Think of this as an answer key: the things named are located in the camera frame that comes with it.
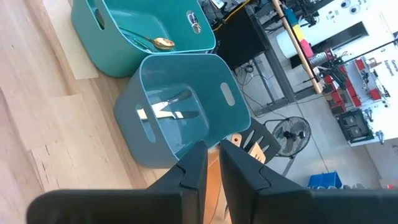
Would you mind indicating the white equipment cabinet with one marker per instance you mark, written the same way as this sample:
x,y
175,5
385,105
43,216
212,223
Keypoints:
x,y
357,18

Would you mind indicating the black workbench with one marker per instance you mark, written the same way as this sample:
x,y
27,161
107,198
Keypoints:
x,y
239,40

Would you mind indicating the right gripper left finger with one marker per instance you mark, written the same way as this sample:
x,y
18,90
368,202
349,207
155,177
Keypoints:
x,y
174,202

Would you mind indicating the black floor fan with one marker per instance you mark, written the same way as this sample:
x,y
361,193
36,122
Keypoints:
x,y
290,136

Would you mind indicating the blue-grey plastic bin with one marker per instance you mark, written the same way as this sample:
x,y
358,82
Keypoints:
x,y
186,71

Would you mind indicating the large wooden slotted spatula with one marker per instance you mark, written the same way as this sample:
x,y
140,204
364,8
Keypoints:
x,y
258,154

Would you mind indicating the slim steel table knife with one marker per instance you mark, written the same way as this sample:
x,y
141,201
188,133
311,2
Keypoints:
x,y
180,96

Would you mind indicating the slim wooden slotted spatula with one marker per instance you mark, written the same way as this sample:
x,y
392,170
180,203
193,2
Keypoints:
x,y
233,143

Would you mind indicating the green plastic bin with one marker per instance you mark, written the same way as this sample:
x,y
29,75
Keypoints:
x,y
102,46

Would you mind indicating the long wooden pole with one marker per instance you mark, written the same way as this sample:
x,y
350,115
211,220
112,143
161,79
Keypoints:
x,y
297,46

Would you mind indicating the blue floor crate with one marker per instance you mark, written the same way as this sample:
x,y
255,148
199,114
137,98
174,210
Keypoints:
x,y
325,180

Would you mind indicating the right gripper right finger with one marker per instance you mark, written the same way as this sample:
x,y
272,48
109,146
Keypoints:
x,y
255,199

